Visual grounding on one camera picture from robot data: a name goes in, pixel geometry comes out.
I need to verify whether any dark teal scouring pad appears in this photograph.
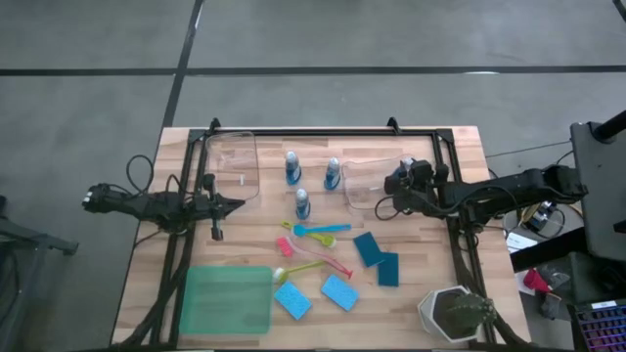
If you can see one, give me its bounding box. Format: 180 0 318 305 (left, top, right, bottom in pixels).
377 251 400 288
352 231 387 269

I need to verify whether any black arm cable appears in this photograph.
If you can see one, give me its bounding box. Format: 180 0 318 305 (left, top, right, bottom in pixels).
125 154 156 198
374 194 408 223

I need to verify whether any white paper sheet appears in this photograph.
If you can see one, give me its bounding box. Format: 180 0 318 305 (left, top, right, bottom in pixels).
505 231 539 254

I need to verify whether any black desk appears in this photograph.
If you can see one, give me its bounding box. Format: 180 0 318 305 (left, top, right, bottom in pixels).
511 227 626 307

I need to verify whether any pink dish brush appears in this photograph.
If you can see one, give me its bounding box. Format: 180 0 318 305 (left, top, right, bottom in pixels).
276 236 354 281

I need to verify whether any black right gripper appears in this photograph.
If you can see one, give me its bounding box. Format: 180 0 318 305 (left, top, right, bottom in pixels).
383 173 441 215

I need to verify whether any teal plastic bin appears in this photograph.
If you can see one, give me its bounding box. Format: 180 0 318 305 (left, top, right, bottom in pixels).
178 265 275 336

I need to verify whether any clear plastic bin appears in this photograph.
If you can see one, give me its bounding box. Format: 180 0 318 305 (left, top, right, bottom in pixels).
203 130 260 202
340 154 425 211

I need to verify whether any light blue sponge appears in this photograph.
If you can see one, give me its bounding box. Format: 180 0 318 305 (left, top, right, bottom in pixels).
273 280 313 322
320 274 361 313

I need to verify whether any yellow-green dish brush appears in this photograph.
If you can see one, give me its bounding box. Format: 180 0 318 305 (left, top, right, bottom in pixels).
272 259 327 285
281 220 337 248

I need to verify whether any black floor cable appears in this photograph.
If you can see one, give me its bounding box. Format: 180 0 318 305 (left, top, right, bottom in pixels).
485 140 573 160

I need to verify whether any black metal table frame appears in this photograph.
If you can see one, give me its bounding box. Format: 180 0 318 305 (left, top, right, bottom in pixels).
112 124 529 352

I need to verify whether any grey cloth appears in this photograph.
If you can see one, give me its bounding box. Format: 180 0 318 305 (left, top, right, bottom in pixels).
537 268 572 322

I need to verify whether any white hexagonal plant pot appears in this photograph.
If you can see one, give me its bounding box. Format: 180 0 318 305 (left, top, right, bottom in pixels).
417 285 490 343

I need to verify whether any grey metal stand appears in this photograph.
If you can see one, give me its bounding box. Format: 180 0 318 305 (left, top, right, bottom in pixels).
0 195 80 352

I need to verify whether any backlit computer keyboard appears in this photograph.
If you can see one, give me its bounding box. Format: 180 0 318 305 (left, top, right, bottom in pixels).
575 302 626 352

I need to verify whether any red object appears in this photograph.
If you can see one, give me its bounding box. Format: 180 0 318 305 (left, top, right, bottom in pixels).
521 267 553 294

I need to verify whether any green cactus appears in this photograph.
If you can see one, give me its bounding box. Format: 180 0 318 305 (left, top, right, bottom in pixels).
445 291 498 330

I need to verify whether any blue metal electronic device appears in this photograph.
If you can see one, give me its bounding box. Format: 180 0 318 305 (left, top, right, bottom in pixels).
527 200 559 232

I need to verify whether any black flat panel stand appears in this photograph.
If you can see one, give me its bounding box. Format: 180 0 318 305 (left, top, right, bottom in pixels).
569 110 626 263

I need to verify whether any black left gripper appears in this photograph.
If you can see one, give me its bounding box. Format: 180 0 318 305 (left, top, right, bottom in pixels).
193 173 246 242

